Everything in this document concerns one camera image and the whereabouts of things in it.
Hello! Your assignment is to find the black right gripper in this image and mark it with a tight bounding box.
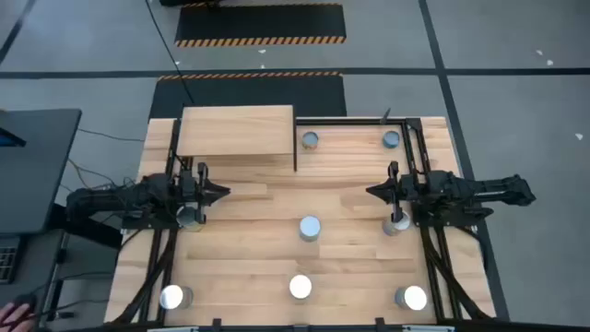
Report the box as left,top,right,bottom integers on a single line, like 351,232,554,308
366,160,415,223

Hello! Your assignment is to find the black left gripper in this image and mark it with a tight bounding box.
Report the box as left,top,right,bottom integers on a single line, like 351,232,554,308
178,161,231,223

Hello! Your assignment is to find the tall can yellow-green label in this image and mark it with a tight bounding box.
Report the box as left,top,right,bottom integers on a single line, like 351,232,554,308
176,206,205,232

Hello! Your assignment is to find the tall silver-lid tin can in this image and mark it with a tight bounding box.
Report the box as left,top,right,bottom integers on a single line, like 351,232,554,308
159,284,194,311
395,285,429,312
382,211,412,237

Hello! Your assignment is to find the tall teal Cherries can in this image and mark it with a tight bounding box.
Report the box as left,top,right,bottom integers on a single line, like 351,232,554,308
299,215,322,243

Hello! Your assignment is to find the tall cream Peach can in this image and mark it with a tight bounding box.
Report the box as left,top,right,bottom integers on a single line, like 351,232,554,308
289,274,313,301

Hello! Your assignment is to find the wooden shelf with black legs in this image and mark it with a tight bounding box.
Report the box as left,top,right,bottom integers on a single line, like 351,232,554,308
176,104,299,172

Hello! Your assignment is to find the black hazard-striped floor mat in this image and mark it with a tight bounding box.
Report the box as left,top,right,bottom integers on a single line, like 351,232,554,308
147,71,348,122
173,2,348,48

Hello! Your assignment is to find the black desk leg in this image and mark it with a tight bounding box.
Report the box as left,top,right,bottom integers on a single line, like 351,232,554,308
48,202,124,250

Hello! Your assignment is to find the dark grey desk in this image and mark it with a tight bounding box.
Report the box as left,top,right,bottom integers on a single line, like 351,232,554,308
0,108,83,235

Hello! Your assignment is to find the grey keyboard tray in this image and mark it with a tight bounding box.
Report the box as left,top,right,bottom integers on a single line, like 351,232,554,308
0,229,65,332

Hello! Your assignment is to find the dark screen with blue glow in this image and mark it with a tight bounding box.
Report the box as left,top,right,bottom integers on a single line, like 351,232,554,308
0,124,27,149

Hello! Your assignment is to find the black keyboard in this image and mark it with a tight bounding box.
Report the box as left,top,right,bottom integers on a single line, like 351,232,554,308
0,234,22,285

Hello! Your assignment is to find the black computer mouse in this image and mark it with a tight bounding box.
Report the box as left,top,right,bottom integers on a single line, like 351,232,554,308
9,293,39,319

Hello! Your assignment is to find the person's hand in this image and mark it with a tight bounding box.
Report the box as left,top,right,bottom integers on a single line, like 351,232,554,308
0,302,36,332

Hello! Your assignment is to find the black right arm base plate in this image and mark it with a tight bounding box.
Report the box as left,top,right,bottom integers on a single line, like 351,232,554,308
411,209,480,228

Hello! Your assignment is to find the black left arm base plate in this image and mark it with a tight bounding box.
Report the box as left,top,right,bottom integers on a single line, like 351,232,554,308
120,214,185,231

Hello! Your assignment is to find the black aluminium table frame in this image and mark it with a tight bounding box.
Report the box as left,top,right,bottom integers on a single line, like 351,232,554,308
110,117,497,332

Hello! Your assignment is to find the thin black cable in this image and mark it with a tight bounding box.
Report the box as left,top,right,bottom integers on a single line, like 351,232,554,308
76,127,147,143

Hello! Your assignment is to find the long black floor cable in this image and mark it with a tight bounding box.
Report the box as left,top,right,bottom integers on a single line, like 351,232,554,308
144,0,196,106

